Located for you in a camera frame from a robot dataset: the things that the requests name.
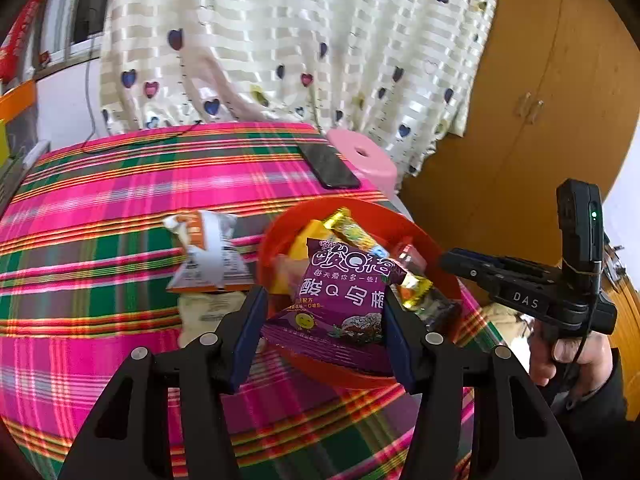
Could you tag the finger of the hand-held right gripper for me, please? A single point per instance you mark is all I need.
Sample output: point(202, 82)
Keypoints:
point(465, 262)

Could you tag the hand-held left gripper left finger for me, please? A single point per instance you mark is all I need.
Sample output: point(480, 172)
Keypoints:
point(245, 340)

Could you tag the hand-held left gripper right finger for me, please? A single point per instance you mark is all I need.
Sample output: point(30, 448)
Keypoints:
point(400, 345)

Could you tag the grey snack packet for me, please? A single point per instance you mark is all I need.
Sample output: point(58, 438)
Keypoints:
point(442, 312)

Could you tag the purple snack packet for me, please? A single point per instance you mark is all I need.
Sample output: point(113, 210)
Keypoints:
point(340, 300)

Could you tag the red plastic bowl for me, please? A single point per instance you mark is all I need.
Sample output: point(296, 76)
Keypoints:
point(395, 227)

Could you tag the person's right forearm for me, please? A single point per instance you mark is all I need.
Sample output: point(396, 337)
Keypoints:
point(600, 415)

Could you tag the person's right hand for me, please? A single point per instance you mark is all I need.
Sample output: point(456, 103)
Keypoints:
point(595, 360)

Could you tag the cream snack packet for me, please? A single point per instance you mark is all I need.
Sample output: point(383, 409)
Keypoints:
point(205, 315)

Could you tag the yellow candy bar packet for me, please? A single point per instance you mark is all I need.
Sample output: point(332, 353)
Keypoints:
point(415, 285)

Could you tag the beige cloth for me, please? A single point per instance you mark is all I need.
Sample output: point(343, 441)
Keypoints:
point(505, 325)

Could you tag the white and orange snack packet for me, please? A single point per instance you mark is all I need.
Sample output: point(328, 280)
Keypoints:
point(210, 255)

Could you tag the yellow snack bag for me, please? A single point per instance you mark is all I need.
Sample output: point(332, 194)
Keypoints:
point(305, 245)

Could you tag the orange wafer bar packet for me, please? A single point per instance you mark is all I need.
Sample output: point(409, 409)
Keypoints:
point(350, 230)

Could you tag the wooden wardrobe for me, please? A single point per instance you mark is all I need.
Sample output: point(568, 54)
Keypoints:
point(540, 110)

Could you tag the pink plastic stool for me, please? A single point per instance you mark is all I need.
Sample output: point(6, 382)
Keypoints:
point(370, 160)

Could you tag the plaid tablecloth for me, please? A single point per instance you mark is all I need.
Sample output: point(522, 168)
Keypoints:
point(100, 260)

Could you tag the black smartphone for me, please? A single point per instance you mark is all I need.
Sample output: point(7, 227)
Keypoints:
point(327, 165)

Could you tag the heart print curtain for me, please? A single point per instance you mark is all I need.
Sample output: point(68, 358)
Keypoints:
point(300, 25)

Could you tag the lime green box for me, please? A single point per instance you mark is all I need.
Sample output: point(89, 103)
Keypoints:
point(3, 145)

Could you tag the storage box with orange lid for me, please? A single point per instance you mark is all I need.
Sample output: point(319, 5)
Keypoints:
point(17, 97)

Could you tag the window frame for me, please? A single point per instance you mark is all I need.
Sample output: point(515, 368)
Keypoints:
point(65, 10)

